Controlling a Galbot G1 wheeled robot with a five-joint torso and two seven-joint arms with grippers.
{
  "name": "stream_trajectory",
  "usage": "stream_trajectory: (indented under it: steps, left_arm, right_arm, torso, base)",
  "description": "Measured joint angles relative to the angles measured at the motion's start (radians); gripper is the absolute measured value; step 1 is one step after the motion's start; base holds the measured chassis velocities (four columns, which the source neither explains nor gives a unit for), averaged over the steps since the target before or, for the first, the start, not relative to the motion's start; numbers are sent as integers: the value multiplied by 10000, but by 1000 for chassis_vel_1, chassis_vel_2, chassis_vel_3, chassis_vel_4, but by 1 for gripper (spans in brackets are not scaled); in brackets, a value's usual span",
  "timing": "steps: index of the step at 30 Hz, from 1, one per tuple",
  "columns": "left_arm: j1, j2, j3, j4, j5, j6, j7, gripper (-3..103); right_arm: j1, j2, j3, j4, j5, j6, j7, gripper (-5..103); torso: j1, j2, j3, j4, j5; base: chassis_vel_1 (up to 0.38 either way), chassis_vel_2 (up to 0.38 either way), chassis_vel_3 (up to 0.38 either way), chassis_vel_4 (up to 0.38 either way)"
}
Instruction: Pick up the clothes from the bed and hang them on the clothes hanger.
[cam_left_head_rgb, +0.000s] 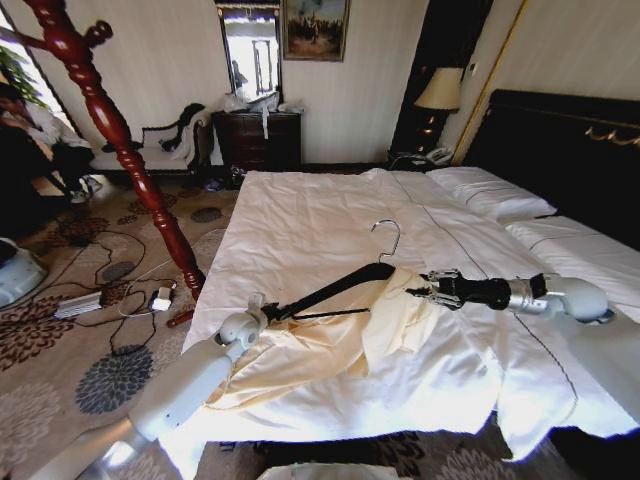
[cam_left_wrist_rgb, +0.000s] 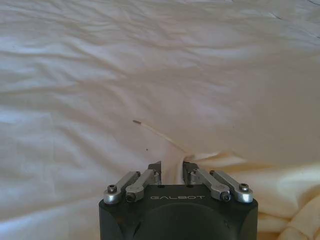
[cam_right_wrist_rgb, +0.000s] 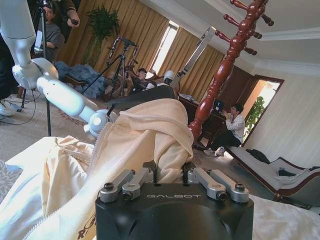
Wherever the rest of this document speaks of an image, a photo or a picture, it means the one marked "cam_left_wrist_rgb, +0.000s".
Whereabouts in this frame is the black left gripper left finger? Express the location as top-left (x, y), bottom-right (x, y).
top-left (103, 161), bottom-right (164, 204)

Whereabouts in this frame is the cream hooded garment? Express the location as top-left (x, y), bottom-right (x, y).
top-left (132, 119), bottom-right (320, 240)

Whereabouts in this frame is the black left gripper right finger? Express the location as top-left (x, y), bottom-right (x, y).
top-left (182, 161), bottom-right (254, 204)

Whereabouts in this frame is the white bed sheet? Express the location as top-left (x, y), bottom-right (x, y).
top-left (0, 0), bottom-right (320, 240)

